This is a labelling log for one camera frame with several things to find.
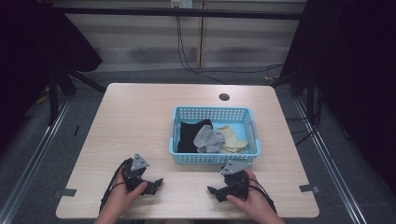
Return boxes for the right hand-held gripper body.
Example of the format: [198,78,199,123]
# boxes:
[219,160,251,200]

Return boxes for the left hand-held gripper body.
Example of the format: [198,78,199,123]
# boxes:
[120,153,150,194]

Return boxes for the person's left hand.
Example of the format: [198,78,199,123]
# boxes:
[101,181,149,218]

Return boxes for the person's right hand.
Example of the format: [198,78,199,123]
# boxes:
[226,169,281,223]

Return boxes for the cream sock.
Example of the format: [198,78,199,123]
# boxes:
[216,124,249,154]

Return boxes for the grey sock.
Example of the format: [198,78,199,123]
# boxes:
[192,124,226,154]

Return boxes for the black sock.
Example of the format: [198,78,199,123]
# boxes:
[177,119,214,154]

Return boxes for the grey tape strip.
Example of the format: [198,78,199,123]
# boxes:
[299,184,321,193]
[52,188,78,199]

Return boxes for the light blue plastic basket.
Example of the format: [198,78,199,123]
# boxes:
[168,105,262,165]

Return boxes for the black metal stand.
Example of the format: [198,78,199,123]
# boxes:
[46,66,107,127]

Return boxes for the black curtain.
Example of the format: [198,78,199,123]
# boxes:
[0,0,104,150]
[278,0,396,195]

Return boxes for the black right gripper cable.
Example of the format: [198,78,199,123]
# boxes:
[247,177,278,215]

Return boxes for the black floor cables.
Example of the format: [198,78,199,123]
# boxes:
[285,85,323,147]

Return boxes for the aluminium floor rail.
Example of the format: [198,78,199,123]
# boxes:
[292,97,372,224]
[0,97,74,224]

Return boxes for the black wall cable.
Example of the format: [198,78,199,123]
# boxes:
[176,15,285,86]

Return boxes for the black horizontal frame bar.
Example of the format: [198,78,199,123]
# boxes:
[49,6,305,21]

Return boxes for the white wall power outlet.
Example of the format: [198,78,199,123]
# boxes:
[170,0,194,9]

